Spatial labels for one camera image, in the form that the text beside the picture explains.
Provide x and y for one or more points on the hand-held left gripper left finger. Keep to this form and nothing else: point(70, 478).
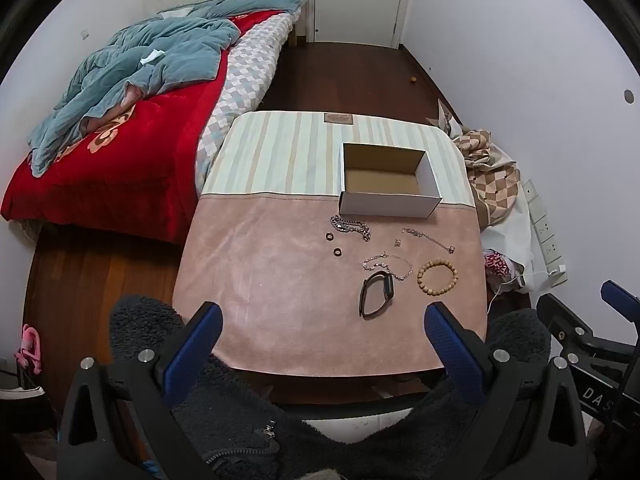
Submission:
point(195, 355)

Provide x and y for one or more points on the white door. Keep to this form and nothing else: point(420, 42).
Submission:
point(357, 0)

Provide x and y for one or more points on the blue duvet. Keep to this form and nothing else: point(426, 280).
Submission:
point(165, 60)

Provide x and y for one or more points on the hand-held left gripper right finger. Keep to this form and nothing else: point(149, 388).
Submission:
point(450, 355)

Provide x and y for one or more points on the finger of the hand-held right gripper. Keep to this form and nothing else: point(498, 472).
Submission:
point(620, 297)
point(565, 317)

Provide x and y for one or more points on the wooden bed frame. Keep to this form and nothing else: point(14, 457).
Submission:
point(301, 25)

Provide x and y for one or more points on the black smart band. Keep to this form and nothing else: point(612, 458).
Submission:
point(387, 285)

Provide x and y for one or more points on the white tissue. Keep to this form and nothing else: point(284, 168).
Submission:
point(151, 57)

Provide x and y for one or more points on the white cloth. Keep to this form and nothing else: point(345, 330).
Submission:
point(515, 240)

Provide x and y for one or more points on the brown checkered cloth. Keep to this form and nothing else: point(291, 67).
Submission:
point(492, 180)

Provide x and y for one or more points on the red and white snack bag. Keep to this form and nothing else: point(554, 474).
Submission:
point(496, 264)

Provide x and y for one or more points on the white cardboard box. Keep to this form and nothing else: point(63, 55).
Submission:
point(390, 205)

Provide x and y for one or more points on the dark fleece clothing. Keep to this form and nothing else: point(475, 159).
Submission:
point(235, 410)

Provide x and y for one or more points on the black and white shoe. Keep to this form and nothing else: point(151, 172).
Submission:
point(20, 392)

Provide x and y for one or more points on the white power strip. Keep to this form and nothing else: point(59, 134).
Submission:
point(547, 240)

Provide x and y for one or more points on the pink plastic object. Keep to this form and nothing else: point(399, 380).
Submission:
point(29, 350)

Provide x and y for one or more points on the bed with red blanket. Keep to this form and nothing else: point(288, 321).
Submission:
point(140, 175)

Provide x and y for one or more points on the checkered bed sheet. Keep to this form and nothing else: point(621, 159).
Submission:
point(250, 70)

